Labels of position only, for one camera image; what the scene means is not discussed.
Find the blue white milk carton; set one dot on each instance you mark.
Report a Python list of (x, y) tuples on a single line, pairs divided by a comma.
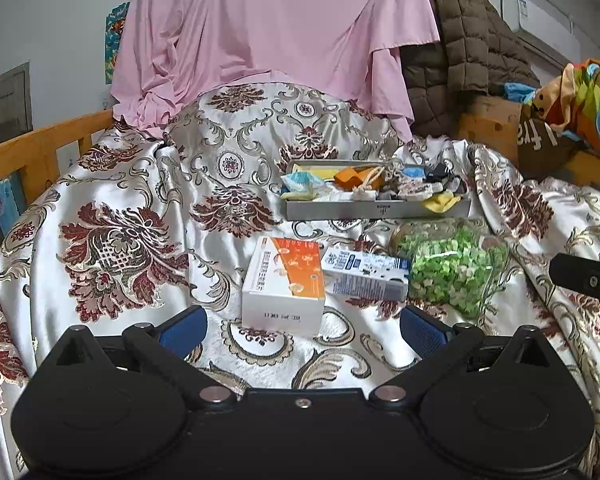
[(365, 275)]

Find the brown quilted jacket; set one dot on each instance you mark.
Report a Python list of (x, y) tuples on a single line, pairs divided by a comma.
[(477, 54)]

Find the colourful wall poster left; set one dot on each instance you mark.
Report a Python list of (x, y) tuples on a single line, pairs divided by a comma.
[(114, 26)]

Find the orange wooden bed rail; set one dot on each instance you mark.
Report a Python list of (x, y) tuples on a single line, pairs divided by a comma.
[(33, 156)]

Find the brown lettered bag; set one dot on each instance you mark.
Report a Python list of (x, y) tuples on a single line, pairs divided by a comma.
[(541, 149)]

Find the light blue white cloth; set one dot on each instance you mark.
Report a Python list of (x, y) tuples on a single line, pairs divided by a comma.
[(298, 186)]

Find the floral satin bedspread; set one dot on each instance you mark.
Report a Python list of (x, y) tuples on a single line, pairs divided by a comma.
[(141, 229)]

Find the white air conditioner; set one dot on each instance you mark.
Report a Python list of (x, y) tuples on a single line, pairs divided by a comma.
[(540, 33)]

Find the orange white medicine box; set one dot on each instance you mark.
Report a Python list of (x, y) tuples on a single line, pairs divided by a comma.
[(284, 290)]

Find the pink hanging sheet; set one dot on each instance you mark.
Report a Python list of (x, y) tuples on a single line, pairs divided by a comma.
[(173, 51)]

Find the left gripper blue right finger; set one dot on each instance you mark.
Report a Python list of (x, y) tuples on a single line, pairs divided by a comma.
[(422, 332)]

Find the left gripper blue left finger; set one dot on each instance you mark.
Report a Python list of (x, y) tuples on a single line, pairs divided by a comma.
[(184, 332)]

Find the grey tray with parrot picture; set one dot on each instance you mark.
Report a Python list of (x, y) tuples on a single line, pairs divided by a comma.
[(376, 197)]

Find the colourful cartoon blanket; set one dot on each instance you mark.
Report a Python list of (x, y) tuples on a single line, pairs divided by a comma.
[(571, 102)]

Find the bag of green paper stars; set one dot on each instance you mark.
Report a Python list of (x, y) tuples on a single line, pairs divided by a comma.
[(453, 261)]

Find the yellow cloth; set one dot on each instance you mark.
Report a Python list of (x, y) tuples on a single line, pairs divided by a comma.
[(441, 203)]

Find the wooden bed frame right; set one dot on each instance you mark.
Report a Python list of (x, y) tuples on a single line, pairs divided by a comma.
[(494, 123)]

